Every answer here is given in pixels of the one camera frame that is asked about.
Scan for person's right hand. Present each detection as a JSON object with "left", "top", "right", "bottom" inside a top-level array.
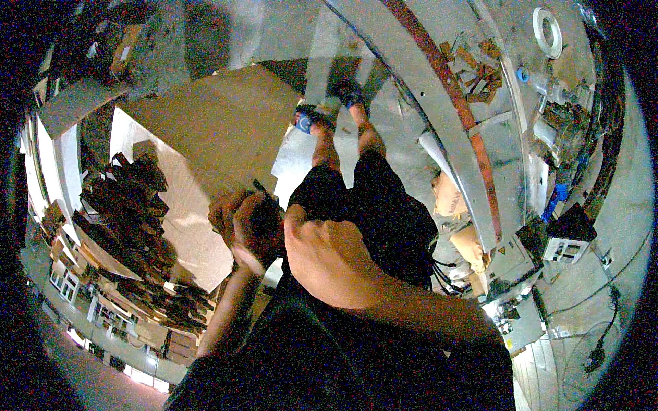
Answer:
[{"left": 284, "top": 204, "right": 387, "bottom": 310}]

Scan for person's left hand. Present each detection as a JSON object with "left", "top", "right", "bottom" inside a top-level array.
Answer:
[{"left": 208, "top": 189, "right": 284, "bottom": 279}]

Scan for black handheld device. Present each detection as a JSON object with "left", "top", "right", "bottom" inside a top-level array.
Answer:
[{"left": 251, "top": 179, "right": 287, "bottom": 260}]

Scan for person's legs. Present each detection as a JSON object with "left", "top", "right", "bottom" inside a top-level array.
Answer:
[{"left": 287, "top": 90, "right": 440, "bottom": 291}]

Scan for large brown board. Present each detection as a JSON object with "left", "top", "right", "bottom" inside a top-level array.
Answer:
[{"left": 121, "top": 63, "right": 312, "bottom": 209}]

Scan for heap of dark scraps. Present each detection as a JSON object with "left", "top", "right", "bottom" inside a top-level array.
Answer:
[{"left": 80, "top": 151, "right": 178, "bottom": 268}]

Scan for brown paper bag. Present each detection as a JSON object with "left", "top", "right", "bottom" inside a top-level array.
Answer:
[{"left": 432, "top": 171, "right": 470, "bottom": 218}]

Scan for white tube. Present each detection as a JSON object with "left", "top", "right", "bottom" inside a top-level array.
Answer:
[{"left": 418, "top": 132, "right": 449, "bottom": 173}]

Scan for person's body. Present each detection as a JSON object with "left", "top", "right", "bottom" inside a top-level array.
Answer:
[{"left": 164, "top": 259, "right": 516, "bottom": 411}]

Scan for tan cardboard piece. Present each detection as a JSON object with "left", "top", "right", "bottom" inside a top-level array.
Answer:
[{"left": 449, "top": 225, "right": 488, "bottom": 275}]

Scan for curved grey metal beam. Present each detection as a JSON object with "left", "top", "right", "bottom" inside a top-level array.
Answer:
[{"left": 324, "top": 0, "right": 504, "bottom": 255}]

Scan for heap of wood scraps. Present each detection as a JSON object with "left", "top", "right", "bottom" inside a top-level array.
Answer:
[{"left": 439, "top": 35, "right": 504, "bottom": 105}]

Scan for black box with white sockets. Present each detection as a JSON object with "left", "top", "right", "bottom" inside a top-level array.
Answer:
[{"left": 542, "top": 202, "right": 598, "bottom": 264}]

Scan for white tape roll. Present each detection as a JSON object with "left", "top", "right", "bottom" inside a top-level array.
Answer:
[{"left": 532, "top": 7, "right": 564, "bottom": 60}]

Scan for black power cord with plug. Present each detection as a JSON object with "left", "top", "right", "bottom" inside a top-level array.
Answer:
[{"left": 545, "top": 285, "right": 623, "bottom": 375}]

